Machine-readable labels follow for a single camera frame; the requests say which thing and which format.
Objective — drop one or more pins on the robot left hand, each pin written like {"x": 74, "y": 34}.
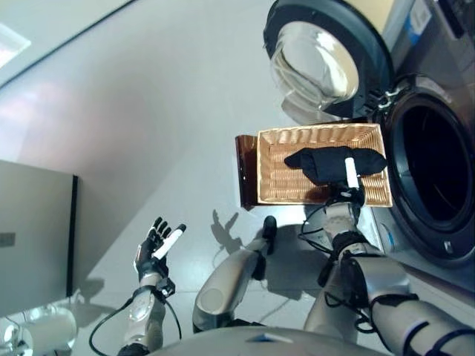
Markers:
{"x": 150, "y": 252}

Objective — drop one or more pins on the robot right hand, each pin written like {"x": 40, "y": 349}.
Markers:
{"x": 349, "y": 194}

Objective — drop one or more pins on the black garment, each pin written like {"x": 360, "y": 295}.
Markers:
{"x": 326, "y": 163}

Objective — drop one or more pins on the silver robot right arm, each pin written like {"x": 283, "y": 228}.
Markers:
{"x": 382, "y": 282}

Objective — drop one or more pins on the grey washing machine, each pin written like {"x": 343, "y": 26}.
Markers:
{"x": 426, "y": 178}

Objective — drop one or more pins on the rectangular wicker basket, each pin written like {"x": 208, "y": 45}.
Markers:
{"x": 282, "y": 181}

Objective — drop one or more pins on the brown glossy stool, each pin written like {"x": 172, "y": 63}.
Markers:
{"x": 246, "y": 174}

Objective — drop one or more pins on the grey cabinet with dark edge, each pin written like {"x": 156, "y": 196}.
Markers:
{"x": 33, "y": 230}

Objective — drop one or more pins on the silver robot right leg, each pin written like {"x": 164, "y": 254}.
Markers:
{"x": 326, "y": 315}

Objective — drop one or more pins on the round glass washer door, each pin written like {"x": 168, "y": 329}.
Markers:
{"x": 315, "y": 63}

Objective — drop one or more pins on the grey robot torso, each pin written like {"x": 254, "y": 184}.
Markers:
{"x": 267, "y": 343}

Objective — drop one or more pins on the blue energy label sticker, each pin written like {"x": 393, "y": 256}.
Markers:
{"x": 417, "y": 18}

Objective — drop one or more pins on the white light panel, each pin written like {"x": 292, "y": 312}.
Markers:
{"x": 9, "y": 44}

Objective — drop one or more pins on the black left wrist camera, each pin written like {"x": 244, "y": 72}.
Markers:
{"x": 166, "y": 287}

